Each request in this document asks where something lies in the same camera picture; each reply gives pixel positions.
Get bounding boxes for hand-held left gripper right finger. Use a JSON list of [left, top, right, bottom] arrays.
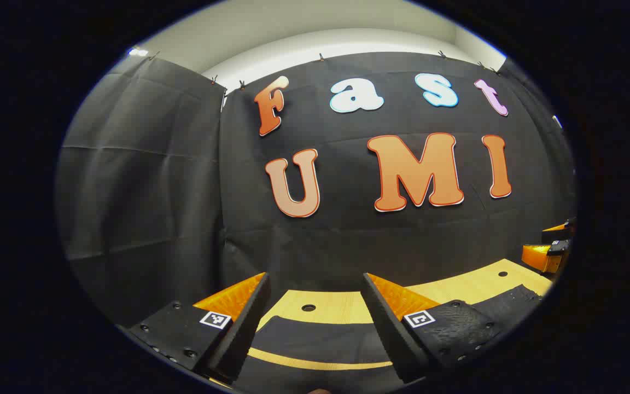
[[360, 272, 507, 385]]

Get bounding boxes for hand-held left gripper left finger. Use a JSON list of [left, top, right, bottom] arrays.
[[115, 272, 272, 384]]

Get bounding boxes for black jeans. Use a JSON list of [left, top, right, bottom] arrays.
[[233, 283, 543, 394]]

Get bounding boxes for black backdrop cloth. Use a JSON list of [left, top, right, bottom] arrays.
[[55, 52, 577, 329]]

